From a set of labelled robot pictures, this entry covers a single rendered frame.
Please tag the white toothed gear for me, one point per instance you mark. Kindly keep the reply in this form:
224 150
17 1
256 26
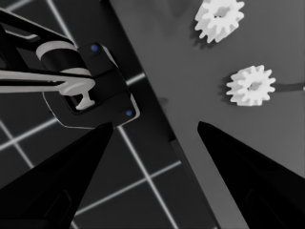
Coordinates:
243 91
209 23

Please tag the dark robot body block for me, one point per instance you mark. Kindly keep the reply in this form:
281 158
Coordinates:
105 82

